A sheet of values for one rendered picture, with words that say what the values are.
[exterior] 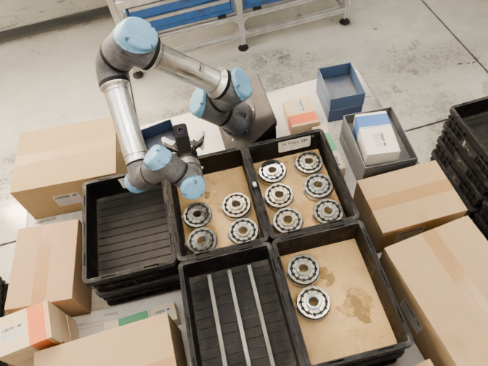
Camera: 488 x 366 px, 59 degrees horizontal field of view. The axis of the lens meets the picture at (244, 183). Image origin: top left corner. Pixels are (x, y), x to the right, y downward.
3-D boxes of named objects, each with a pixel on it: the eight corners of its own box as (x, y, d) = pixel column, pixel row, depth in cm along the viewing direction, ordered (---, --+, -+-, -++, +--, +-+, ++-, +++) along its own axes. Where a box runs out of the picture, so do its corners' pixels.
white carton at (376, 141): (352, 129, 175) (354, 114, 167) (382, 126, 174) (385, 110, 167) (364, 169, 163) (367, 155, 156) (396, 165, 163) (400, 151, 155)
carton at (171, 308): (112, 346, 145) (105, 341, 140) (110, 328, 148) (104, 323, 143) (181, 324, 147) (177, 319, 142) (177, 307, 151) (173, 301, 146)
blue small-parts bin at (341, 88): (316, 80, 197) (317, 67, 191) (348, 73, 198) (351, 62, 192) (329, 111, 186) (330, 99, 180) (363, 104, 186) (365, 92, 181)
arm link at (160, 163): (132, 173, 126) (162, 191, 132) (153, 159, 119) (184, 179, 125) (140, 152, 131) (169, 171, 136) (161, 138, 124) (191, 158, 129)
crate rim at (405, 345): (270, 243, 138) (270, 240, 136) (360, 221, 140) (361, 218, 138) (307, 374, 116) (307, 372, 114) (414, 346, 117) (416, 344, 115)
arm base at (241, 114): (223, 120, 188) (205, 112, 181) (245, 95, 181) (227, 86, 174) (232, 144, 179) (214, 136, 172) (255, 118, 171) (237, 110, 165)
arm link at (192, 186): (190, 173, 124) (212, 189, 128) (186, 155, 133) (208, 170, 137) (173, 192, 126) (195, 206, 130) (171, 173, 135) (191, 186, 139)
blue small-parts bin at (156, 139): (142, 140, 196) (138, 130, 190) (173, 128, 198) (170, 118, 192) (155, 172, 185) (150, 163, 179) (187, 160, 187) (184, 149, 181)
